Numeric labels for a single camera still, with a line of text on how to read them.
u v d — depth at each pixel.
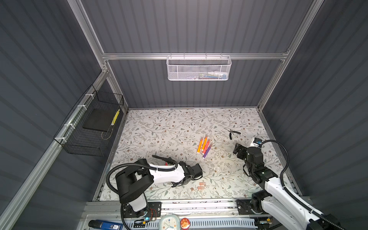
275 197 0.54
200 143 0.99
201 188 0.81
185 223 0.69
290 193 0.49
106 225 0.67
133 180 0.48
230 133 1.05
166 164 0.91
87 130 0.72
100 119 0.74
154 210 0.72
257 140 0.72
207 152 0.95
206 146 0.97
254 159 0.62
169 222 0.68
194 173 0.67
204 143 0.99
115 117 0.79
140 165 0.46
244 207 0.74
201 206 0.76
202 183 0.82
